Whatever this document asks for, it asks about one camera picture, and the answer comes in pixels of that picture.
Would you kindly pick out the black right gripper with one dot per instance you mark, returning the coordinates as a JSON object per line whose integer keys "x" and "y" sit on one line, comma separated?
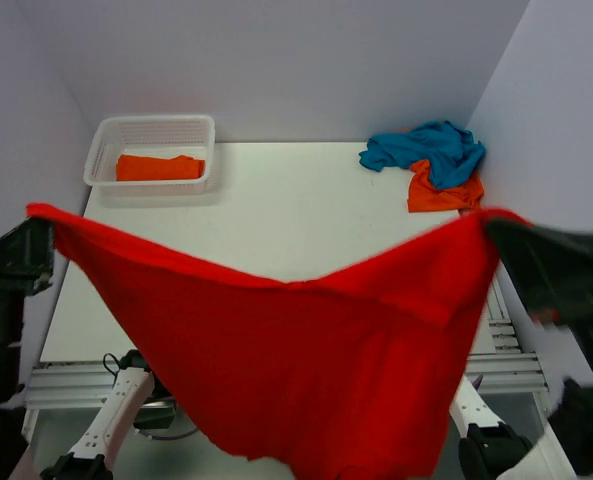
{"x": 557, "y": 269}

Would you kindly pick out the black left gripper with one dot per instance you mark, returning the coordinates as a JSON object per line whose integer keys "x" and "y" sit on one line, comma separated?
{"x": 24, "y": 258}

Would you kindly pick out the red t shirt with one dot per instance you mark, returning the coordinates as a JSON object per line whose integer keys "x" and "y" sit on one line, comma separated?
{"x": 301, "y": 360}

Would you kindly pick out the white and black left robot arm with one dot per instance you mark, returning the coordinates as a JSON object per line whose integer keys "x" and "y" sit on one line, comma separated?
{"x": 93, "y": 455}

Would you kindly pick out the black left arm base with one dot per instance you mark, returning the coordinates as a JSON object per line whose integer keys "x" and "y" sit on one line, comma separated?
{"x": 158, "y": 412}

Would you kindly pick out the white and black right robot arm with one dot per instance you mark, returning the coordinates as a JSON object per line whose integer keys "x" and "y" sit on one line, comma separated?
{"x": 490, "y": 449}

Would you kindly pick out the rolled orange t shirt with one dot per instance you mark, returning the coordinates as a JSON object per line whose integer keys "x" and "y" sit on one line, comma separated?
{"x": 143, "y": 168}

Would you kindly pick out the white plastic basket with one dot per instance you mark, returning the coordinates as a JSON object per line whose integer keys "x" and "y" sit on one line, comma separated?
{"x": 159, "y": 136}

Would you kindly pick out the blue t shirt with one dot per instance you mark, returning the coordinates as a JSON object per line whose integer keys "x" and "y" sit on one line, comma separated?
{"x": 453, "y": 153}

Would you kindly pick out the aluminium rail frame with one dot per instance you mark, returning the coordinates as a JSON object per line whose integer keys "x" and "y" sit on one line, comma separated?
{"x": 66, "y": 380}

